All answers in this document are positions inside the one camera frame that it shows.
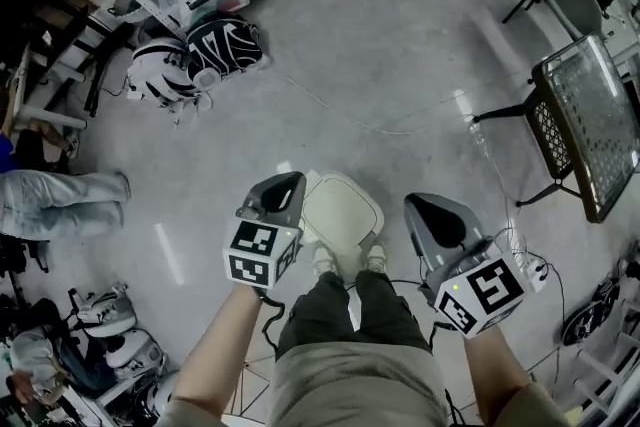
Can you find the white striped backpack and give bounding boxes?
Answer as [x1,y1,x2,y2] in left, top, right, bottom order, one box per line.
[126,37,202,107]

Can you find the white robot shell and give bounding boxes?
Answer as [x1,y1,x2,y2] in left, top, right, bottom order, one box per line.
[143,370,182,418]
[103,328,167,380]
[74,283,138,339]

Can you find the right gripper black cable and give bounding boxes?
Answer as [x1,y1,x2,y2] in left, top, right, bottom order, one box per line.
[537,262,568,319]

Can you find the person's grey shirt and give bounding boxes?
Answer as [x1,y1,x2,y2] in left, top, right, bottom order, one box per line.
[153,341,579,427]

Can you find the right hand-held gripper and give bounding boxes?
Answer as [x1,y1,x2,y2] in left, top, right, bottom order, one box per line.
[402,191,530,341]

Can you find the person's dark trousers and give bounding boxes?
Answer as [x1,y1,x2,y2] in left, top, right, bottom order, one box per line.
[276,269,433,360]

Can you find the person's right shoe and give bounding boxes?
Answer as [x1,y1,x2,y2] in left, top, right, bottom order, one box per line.
[363,241,390,274]

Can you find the white power strip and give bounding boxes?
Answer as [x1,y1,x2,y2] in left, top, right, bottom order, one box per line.
[513,248,550,295]

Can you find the person's right forearm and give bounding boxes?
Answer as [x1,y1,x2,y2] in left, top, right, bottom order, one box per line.
[461,323,532,397]

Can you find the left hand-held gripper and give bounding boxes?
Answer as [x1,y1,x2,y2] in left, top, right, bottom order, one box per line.
[221,170,308,291]

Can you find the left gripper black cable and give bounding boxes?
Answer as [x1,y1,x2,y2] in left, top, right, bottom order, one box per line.
[255,288,287,362]

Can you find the cream lidded trash bin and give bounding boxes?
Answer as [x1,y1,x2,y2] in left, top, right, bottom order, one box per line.
[298,168,386,262]

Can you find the black round bag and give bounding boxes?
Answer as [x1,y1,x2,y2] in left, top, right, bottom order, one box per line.
[561,278,622,347]

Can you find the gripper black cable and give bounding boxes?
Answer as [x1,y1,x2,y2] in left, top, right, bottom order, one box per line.
[255,288,287,362]
[537,262,568,319]

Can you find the black patterned backpack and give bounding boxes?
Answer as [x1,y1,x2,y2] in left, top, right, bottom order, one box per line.
[185,16,265,85]

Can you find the person's left forearm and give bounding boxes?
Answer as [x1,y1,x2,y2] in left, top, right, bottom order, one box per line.
[168,285,267,419]

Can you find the white desk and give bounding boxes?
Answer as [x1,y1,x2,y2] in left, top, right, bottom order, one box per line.
[8,39,90,132]

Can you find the person's shoe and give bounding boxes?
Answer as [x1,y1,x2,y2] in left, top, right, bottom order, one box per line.
[311,244,342,277]
[363,241,390,274]

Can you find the person's left shoe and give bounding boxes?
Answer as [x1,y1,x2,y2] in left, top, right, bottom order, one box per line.
[311,244,342,277]

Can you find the grey chair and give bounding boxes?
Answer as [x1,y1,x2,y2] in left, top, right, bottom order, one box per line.
[501,0,610,42]

